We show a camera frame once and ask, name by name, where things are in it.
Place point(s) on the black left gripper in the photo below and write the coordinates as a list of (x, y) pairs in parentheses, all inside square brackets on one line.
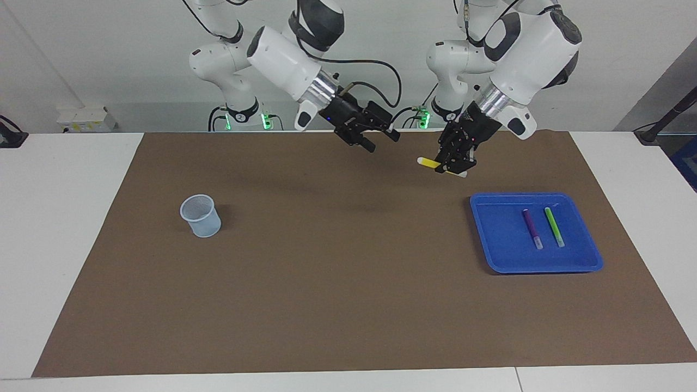
[(468, 133)]

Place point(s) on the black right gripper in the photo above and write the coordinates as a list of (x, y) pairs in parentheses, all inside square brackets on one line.
[(348, 117)]

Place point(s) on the yellow highlighter pen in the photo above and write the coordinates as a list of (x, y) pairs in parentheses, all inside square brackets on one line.
[(427, 162)]

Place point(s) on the purple highlighter pen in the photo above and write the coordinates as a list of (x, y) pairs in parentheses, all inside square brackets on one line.
[(531, 226)]

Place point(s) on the green highlighter pen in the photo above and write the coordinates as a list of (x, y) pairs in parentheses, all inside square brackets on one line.
[(554, 226)]

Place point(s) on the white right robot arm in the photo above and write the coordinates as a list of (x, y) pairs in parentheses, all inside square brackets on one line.
[(283, 60)]

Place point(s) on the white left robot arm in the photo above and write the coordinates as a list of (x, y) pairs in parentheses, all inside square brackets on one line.
[(533, 49)]

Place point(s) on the blue plastic tray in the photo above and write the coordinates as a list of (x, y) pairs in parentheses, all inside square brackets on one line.
[(506, 256)]

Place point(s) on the brown table mat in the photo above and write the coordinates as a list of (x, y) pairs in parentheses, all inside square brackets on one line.
[(348, 283)]

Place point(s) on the light blue mesh cup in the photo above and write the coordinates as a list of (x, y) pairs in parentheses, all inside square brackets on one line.
[(201, 218)]

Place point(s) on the black stand pole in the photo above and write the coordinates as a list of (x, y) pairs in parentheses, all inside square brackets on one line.
[(667, 117)]

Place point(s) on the blue crate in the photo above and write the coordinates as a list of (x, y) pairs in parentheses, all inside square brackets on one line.
[(687, 163)]

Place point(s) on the white power socket box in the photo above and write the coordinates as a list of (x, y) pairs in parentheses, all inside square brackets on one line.
[(84, 118)]

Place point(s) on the black clamp mount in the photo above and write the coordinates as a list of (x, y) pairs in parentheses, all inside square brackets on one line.
[(11, 139)]

